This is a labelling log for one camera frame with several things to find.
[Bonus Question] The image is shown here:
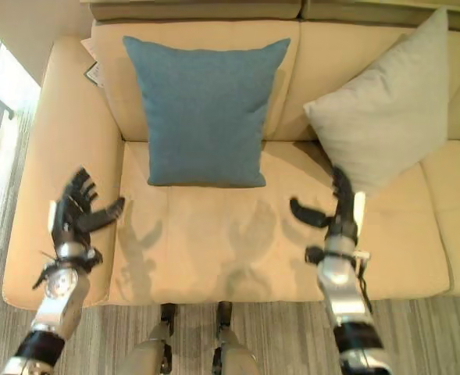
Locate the blue square cushion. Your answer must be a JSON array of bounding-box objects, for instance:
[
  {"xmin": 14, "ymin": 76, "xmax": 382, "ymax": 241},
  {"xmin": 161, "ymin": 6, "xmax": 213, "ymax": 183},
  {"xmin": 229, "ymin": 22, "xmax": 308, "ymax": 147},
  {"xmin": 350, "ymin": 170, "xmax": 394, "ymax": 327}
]
[{"xmin": 122, "ymin": 35, "xmax": 292, "ymax": 189}]

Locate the light grey square cushion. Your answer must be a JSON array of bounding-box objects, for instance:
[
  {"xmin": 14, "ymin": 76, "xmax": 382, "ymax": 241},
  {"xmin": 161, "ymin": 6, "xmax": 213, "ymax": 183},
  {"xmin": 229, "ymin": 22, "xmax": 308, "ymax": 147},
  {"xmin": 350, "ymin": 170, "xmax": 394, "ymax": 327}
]
[{"xmin": 302, "ymin": 5, "xmax": 450, "ymax": 198}]

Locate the beige leather sofa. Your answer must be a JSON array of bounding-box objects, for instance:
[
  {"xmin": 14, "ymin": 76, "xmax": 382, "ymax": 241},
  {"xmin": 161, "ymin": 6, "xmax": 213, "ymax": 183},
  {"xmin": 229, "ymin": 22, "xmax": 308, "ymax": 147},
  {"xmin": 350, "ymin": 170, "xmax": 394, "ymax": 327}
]
[{"xmin": 1, "ymin": 0, "xmax": 460, "ymax": 313}]

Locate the silver right robot leg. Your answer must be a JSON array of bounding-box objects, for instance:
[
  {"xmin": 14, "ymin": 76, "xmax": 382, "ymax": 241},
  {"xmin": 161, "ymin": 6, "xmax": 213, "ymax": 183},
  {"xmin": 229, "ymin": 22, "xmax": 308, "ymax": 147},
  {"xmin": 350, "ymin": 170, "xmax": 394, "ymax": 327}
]
[{"xmin": 212, "ymin": 301, "xmax": 260, "ymax": 375}]

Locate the white paper tag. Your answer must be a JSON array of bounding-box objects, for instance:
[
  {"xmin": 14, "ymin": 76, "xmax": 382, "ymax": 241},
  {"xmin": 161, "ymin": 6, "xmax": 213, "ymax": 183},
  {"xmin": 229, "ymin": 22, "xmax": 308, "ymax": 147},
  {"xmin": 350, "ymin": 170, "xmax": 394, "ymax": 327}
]
[{"xmin": 81, "ymin": 37, "xmax": 106, "ymax": 89}]

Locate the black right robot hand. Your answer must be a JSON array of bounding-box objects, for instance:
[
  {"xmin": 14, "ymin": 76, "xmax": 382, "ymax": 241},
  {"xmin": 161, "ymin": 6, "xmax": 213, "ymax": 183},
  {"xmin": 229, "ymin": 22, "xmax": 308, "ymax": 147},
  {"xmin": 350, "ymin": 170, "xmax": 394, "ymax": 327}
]
[{"xmin": 289, "ymin": 165, "xmax": 367, "ymax": 240}]

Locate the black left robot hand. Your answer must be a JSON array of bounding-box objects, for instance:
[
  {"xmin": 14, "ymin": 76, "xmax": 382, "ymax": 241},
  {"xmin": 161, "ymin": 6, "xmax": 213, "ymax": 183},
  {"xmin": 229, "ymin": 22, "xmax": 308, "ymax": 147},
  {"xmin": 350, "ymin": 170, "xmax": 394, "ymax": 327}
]
[{"xmin": 48, "ymin": 166, "xmax": 127, "ymax": 246}]

